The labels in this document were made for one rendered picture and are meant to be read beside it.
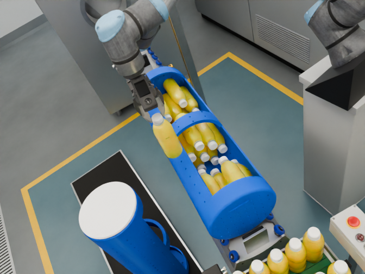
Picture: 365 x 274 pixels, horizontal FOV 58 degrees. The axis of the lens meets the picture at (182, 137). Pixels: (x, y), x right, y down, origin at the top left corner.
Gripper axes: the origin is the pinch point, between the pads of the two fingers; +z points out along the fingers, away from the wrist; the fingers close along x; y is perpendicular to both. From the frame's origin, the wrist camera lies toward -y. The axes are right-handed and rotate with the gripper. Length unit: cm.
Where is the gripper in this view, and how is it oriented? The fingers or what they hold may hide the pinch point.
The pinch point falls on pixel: (156, 118)
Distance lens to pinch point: 114.6
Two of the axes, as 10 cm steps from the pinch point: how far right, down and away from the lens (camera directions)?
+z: 3.0, 6.7, 6.8
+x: -8.8, 4.7, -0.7
